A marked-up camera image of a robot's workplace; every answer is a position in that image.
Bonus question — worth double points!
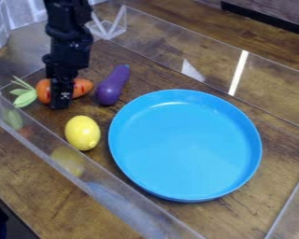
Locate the yellow toy lemon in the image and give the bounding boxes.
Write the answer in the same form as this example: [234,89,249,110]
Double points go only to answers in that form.
[66,116,102,151]

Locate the clear acrylic barrier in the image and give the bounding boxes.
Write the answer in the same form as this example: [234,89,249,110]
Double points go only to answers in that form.
[0,94,205,239]
[94,1,299,126]

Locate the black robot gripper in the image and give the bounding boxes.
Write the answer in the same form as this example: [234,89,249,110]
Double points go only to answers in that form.
[43,0,94,110]

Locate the clear acrylic back barrier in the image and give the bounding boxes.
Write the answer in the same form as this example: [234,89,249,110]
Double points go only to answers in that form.
[94,1,299,126]

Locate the blue round plate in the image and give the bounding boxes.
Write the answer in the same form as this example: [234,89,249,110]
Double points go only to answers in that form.
[109,90,262,203]

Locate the purple toy eggplant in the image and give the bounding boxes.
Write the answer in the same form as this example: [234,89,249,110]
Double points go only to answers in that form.
[95,64,130,105]

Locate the clear acrylic front barrier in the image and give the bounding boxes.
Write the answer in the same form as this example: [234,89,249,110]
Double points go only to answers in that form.
[0,94,205,239]

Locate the orange toy carrot green leaves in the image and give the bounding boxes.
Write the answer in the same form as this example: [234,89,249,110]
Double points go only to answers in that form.
[10,77,94,108]

